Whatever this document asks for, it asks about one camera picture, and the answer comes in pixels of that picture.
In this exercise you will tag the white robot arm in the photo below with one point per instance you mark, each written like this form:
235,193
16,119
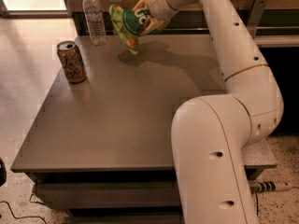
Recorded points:
208,132

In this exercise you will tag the green rice chip bag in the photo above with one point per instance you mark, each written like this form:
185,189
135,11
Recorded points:
127,24

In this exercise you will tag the gold soda can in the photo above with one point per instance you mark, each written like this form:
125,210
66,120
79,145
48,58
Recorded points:
71,61

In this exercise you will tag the white power strip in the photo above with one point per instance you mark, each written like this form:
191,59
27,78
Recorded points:
268,186

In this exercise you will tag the grey drawer cabinet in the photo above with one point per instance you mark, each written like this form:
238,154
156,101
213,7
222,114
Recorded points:
106,142

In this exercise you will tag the metal rail bar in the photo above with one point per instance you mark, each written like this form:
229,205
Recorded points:
291,30

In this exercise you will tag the right metal wall bracket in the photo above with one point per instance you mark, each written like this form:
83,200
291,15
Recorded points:
255,15

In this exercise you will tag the clear plastic water bottle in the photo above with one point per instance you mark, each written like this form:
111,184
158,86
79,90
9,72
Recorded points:
95,21

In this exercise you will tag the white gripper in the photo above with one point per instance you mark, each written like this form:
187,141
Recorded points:
159,4

